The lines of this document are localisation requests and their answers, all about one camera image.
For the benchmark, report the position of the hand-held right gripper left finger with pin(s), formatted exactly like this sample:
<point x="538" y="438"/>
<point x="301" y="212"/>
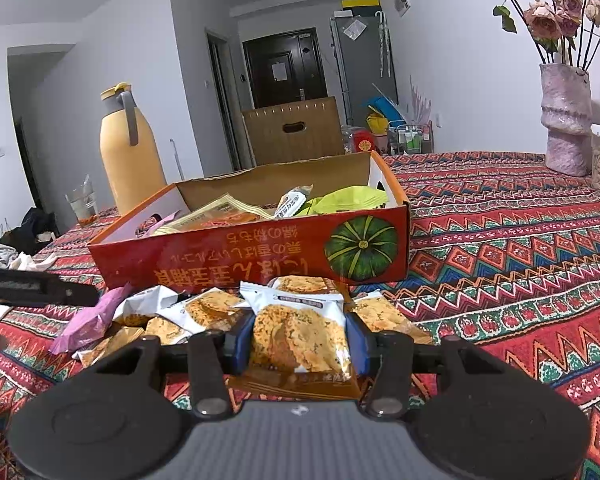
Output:
<point x="240" y="345"/>

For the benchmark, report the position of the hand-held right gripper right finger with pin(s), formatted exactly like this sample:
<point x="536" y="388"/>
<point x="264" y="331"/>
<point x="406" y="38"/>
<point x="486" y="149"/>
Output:
<point x="357" y="345"/>

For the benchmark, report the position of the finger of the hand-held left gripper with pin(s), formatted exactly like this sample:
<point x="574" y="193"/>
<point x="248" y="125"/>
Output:
<point x="75" y="292"/>

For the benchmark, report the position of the pile of white cracker packets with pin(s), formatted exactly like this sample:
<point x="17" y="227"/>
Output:
<point x="205" y="310"/>

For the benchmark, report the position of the white orange cracker snack packet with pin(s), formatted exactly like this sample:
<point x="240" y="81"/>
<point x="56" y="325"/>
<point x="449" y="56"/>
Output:
<point x="300" y="330"/>

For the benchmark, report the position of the red cardboard box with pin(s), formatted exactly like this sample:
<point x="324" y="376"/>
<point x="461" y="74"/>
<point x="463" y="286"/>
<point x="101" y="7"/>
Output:
<point x="230" y="260"/>

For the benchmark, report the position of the gold striped snack packet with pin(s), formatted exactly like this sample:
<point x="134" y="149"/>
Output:
<point x="215" y="212"/>

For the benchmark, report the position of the lime green snack packet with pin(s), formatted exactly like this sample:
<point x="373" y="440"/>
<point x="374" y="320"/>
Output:
<point x="345" y="199"/>

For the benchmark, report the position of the white knit glove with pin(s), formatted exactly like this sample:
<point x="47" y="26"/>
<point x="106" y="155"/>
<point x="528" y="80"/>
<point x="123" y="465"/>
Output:
<point x="30" y="262"/>

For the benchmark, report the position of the grey white cloth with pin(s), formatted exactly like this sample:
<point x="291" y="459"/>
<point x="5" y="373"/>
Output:
<point x="0" y="255"/>

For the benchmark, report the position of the black chair with dark clothes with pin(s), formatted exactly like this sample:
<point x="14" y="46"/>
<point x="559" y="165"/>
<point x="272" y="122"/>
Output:
<point x="30" y="230"/>

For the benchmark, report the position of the clear drinking glass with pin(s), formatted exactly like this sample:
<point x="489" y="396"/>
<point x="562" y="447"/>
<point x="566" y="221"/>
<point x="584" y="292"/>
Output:
<point x="82" y="205"/>

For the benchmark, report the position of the yellow thermos jug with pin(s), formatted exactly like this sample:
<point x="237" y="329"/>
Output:
<point x="130" y="160"/>

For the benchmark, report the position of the small white grey snack packet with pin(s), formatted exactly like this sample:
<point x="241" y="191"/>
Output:
<point x="290" y="202"/>

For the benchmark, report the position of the thin metal rod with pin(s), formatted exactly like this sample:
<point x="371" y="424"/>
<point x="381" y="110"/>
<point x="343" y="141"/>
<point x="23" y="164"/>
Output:
<point x="174" y="160"/>

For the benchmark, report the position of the colourful patterned tablecloth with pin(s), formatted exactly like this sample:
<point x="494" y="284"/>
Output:
<point x="505" y="260"/>

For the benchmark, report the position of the red gift box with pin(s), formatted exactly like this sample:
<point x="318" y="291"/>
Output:
<point x="364" y="142"/>

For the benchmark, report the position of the large brown cardboard box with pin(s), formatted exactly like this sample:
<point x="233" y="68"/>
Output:
<point x="280" y="145"/>

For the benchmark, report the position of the yellow bag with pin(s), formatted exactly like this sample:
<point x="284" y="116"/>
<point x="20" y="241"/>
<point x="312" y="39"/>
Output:
<point x="375" y="125"/>

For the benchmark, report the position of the blue plastic item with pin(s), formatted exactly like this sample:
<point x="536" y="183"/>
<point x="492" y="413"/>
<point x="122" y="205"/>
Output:
<point x="385" y="107"/>

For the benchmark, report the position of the grey refrigerator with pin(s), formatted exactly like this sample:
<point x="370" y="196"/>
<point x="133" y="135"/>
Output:
<point x="360" y="70"/>

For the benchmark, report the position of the dark entrance door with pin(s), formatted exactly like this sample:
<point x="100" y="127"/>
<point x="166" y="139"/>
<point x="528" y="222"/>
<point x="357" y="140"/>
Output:
<point x="300" y="65"/>

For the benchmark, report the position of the white folded umbrella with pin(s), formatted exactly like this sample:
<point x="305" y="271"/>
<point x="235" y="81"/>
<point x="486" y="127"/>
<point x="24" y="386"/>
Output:
<point x="384" y="45"/>

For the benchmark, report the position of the pink textured vase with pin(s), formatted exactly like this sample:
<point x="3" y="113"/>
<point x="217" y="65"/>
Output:
<point x="565" y="125"/>

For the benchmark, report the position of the yellow box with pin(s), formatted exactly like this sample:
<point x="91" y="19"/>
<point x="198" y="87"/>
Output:
<point x="360" y="3"/>

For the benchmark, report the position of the dried pink roses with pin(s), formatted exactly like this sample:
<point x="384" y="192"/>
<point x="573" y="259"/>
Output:
<point x="545" y="22"/>

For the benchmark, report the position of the purple wall decal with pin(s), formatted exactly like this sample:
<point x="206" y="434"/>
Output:
<point x="420" y="105"/>

